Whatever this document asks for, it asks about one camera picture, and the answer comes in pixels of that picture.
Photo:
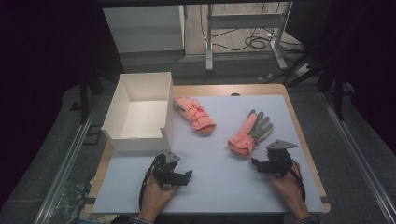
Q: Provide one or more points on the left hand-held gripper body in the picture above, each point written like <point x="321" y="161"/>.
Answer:
<point x="162" y="169"/>

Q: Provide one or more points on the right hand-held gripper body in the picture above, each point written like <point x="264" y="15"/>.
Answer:
<point x="278" y="161"/>

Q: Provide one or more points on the pink and grey winter glove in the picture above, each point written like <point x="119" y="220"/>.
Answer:
<point x="244" y="138"/>
<point x="194" y="115"/>

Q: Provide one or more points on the white cardboard box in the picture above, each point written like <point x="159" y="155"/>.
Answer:
<point x="146" y="115"/>

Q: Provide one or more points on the person's right hand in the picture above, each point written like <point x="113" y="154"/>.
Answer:
<point x="291" y="189"/>

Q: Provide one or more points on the person's left hand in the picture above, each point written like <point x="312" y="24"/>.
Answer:
<point x="154" y="200"/>

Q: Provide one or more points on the light blue table mat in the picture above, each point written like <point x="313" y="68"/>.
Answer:
<point x="218" y="174"/>

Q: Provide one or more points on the black stand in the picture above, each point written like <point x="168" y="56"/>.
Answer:
<point x="338" y="96"/>
<point x="84" y="99"/>

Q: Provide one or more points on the white power strip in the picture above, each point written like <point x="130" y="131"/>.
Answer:
<point x="302" y="70"/>

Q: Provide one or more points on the clear plastic bag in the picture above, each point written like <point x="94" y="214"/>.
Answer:
<point x="71" y="202"/>

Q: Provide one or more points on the white cabinet panel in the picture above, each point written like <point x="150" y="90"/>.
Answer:
<point x="143" y="28"/>

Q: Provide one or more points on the dark curtain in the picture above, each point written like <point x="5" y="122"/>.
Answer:
<point x="367" y="46"/>
<point x="40" y="62"/>

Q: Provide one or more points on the black floor bracket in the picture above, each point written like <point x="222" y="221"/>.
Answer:
<point x="92" y="134"/>

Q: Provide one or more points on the metal floor rail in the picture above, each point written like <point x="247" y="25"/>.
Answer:
<point x="67" y="165"/>
<point x="358" y="155"/>

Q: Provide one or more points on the white metal desk frame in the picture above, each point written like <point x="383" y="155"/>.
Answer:
<point x="246" y="21"/>

